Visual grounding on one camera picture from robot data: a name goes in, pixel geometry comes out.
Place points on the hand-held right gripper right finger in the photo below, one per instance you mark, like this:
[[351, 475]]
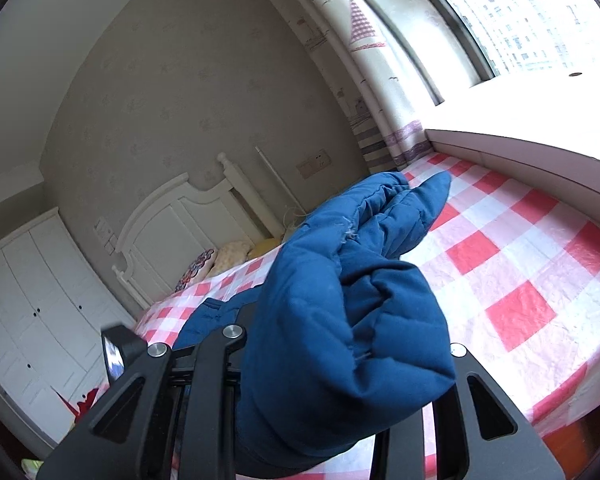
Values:
[[445, 435]]

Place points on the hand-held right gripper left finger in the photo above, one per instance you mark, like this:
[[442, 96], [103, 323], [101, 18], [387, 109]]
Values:
[[215, 385]]

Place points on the blue padded jacket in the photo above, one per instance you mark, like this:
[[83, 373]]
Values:
[[330, 335]]

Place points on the red object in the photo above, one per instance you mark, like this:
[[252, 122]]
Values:
[[82, 404]]

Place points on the patterned red blue pillow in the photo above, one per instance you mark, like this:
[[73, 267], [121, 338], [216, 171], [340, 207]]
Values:
[[197, 270]]

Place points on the white wardrobe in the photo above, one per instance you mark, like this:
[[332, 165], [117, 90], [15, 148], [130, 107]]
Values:
[[30, 300]]

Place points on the white wooden headboard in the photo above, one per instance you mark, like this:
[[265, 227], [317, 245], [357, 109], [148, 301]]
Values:
[[170, 230]]

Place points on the cream quilted pillow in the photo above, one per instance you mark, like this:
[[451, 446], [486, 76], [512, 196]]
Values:
[[232, 256]]

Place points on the yellow pillow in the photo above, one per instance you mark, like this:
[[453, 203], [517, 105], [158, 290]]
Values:
[[265, 248]]

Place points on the green object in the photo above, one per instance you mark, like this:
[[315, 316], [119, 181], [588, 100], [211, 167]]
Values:
[[32, 466]]

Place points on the red checked bed sheet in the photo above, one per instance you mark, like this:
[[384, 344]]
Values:
[[505, 260]]

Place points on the white desk lamp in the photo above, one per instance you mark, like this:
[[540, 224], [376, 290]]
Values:
[[280, 182]]

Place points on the white window ledge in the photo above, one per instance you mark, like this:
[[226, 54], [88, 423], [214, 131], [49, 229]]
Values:
[[530, 125]]

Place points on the printed striped curtain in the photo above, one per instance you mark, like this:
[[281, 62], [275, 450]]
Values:
[[360, 60]]

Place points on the window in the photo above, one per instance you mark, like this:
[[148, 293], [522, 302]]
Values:
[[530, 15]]

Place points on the wall switch panel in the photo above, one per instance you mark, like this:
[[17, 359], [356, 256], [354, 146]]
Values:
[[106, 236]]

